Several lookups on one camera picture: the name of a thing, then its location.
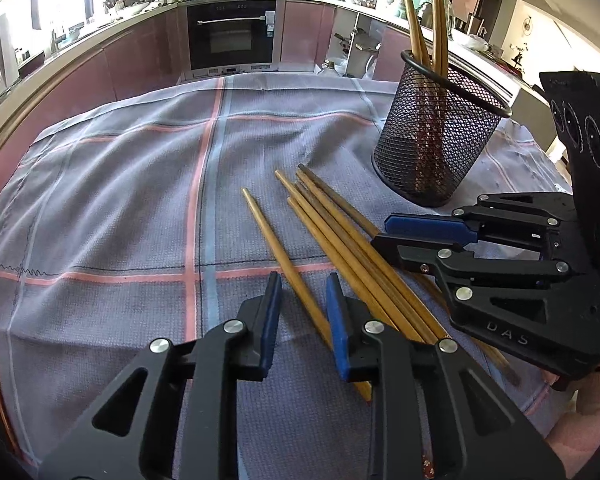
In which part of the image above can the black mesh utensil holder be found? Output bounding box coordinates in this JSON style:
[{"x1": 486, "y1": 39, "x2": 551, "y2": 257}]
[{"x1": 371, "y1": 49, "x2": 513, "y2": 208}]

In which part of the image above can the built-in black oven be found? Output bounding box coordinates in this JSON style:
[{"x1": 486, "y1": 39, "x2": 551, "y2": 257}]
[{"x1": 186, "y1": 0, "x2": 281, "y2": 73}]

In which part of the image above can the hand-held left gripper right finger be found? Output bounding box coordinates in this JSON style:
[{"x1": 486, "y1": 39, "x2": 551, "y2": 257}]
[{"x1": 326, "y1": 271, "x2": 566, "y2": 480}]

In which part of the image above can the single bamboo chopstick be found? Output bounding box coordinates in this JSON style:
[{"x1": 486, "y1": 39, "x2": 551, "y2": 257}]
[
  {"x1": 436, "y1": 0, "x2": 451, "y2": 76},
  {"x1": 241, "y1": 187, "x2": 373, "y2": 403},
  {"x1": 429, "y1": 0, "x2": 443, "y2": 73},
  {"x1": 387, "y1": 0, "x2": 430, "y2": 111}
]

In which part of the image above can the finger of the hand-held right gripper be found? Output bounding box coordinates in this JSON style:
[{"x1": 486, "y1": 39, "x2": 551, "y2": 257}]
[
  {"x1": 370, "y1": 232, "x2": 590, "y2": 325},
  {"x1": 384, "y1": 192, "x2": 576, "y2": 253}
]

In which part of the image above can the person's right forearm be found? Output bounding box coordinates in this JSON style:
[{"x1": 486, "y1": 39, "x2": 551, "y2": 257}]
[{"x1": 545, "y1": 345, "x2": 600, "y2": 466}]

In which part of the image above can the pink base cabinet run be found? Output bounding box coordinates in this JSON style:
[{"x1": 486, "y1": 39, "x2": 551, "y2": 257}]
[
  {"x1": 280, "y1": 0, "x2": 416, "y2": 83},
  {"x1": 0, "y1": 7, "x2": 188, "y2": 211}
]

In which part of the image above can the blue-grey plaid tablecloth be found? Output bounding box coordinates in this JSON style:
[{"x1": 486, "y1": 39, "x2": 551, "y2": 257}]
[{"x1": 0, "y1": 72, "x2": 571, "y2": 480}]

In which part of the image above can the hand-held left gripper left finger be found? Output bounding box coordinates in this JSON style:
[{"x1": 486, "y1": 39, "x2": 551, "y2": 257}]
[{"x1": 39, "y1": 271, "x2": 283, "y2": 480}]

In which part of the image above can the bundle of bamboo chopsticks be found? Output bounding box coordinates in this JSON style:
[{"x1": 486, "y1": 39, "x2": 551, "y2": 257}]
[{"x1": 274, "y1": 162, "x2": 523, "y2": 388}]

